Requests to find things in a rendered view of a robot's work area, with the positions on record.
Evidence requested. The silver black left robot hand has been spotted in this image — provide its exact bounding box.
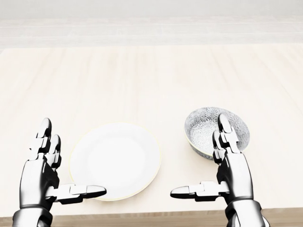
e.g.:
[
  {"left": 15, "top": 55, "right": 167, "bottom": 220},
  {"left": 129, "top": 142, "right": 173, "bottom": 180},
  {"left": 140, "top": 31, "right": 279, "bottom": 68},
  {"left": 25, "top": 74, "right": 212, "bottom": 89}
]
[{"left": 19, "top": 117, "right": 107, "bottom": 210}]

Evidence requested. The white round plate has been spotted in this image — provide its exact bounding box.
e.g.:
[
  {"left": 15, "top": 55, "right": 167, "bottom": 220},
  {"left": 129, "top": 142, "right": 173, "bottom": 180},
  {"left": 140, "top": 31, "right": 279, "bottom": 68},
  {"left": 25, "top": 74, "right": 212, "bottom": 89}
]
[{"left": 68, "top": 122, "right": 162, "bottom": 202}]

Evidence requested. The patterned grey bowl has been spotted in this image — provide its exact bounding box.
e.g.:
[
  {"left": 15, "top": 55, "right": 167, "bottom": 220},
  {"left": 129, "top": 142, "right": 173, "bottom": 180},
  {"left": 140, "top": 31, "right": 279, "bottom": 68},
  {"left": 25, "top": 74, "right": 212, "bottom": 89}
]
[{"left": 184, "top": 106, "right": 250, "bottom": 162}]

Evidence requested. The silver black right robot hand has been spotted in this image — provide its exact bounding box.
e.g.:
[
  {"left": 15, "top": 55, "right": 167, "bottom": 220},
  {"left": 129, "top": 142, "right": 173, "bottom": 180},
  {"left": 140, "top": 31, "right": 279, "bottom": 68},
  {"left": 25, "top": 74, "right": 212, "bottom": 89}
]
[{"left": 170, "top": 113, "right": 254, "bottom": 206}]

